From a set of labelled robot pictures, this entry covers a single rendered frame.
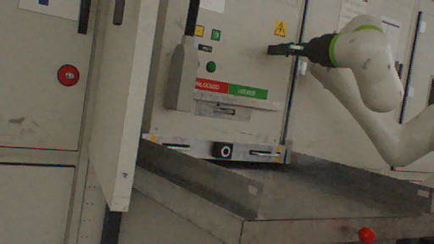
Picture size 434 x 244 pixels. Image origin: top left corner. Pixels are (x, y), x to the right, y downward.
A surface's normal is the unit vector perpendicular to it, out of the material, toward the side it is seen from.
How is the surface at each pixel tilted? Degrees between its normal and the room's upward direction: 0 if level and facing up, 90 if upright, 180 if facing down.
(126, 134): 90
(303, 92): 90
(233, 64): 90
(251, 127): 90
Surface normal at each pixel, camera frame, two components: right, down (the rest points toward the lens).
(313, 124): 0.55, 0.13
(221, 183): -0.82, -0.10
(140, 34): 0.32, 0.10
